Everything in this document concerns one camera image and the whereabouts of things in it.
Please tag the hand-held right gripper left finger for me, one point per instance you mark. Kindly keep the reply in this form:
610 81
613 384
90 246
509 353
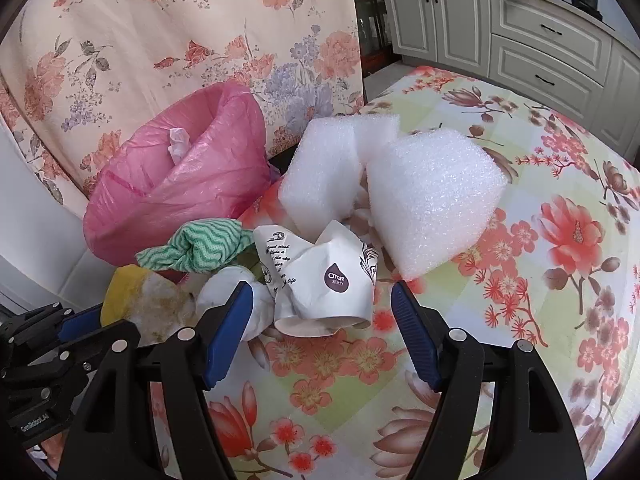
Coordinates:
227 340

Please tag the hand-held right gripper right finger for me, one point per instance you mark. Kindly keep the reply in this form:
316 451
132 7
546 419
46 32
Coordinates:
415 335

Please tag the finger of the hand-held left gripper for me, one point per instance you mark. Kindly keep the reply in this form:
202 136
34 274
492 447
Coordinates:
60 360
80 322

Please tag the crushed floral print paper cup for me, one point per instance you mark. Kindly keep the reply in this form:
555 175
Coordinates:
325 285

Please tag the pink trash bag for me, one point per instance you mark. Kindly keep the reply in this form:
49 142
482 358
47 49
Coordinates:
150 200

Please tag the yellow sponge with white pad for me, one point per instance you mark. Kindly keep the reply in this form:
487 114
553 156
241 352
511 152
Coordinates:
117 295

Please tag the white crumpled tissue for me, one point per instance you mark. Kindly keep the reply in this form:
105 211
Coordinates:
220 287
177 145

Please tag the crumpled white paper cup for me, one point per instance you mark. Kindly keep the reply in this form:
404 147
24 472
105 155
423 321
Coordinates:
270 260

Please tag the green striped cloth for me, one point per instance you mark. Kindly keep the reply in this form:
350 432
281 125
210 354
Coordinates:
200 245

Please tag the floral tablecloth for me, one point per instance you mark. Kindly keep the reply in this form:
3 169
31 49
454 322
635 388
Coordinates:
550 310

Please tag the white foam block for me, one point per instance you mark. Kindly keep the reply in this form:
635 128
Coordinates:
430 195

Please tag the folded white foam sheet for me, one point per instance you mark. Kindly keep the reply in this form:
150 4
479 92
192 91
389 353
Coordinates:
320 175

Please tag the floral beige cloth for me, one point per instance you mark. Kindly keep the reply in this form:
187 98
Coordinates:
150 35

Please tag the cream kitchen cabinets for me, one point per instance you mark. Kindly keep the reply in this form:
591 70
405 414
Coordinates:
540 40

